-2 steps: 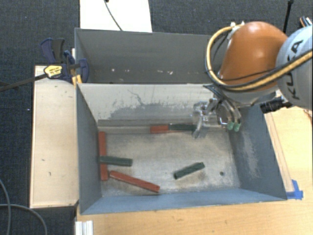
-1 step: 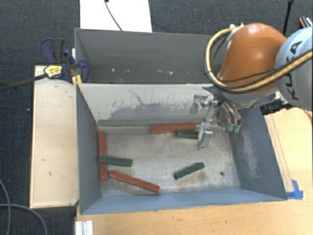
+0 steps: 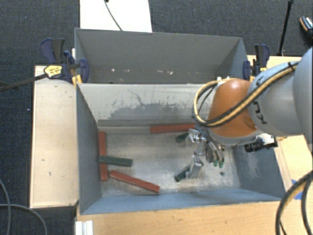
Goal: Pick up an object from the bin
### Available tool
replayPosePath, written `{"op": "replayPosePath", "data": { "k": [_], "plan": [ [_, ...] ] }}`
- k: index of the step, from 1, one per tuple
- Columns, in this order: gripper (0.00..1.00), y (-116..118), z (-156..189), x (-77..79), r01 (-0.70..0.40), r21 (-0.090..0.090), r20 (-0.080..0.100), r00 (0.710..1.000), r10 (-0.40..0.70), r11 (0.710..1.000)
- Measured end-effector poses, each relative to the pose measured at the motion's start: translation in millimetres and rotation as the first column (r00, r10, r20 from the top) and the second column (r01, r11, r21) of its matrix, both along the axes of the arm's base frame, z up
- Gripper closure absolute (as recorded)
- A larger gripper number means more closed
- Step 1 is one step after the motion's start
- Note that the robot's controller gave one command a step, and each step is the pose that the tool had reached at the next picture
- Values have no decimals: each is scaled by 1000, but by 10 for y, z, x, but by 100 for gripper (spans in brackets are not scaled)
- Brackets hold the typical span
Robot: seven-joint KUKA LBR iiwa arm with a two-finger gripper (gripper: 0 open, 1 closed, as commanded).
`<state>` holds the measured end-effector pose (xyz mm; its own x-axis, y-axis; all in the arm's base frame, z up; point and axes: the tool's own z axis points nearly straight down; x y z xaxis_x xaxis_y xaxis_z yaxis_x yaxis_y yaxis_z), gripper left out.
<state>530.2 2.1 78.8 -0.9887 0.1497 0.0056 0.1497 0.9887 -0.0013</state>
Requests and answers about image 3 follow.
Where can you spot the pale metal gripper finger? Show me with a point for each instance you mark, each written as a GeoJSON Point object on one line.
{"type": "Point", "coordinates": [195, 166]}
{"type": "Point", "coordinates": [194, 136]}

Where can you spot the red-brown flat block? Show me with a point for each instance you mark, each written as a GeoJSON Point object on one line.
{"type": "Point", "coordinates": [102, 143]}
{"type": "Point", "coordinates": [171, 128]}
{"type": "Point", "coordinates": [134, 181]}

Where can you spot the grey metal bin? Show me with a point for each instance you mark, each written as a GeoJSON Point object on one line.
{"type": "Point", "coordinates": [156, 150]}

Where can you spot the dark green flat block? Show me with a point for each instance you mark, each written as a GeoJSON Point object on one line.
{"type": "Point", "coordinates": [117, 161]}

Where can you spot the pale wood board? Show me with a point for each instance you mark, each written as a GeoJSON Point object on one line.
{"type": "Point", "coordinates": [55, 141]}

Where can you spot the black cylinder on white bracket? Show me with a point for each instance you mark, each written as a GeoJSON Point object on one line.
{"type": "Point", "coordinates": [254, 147]}

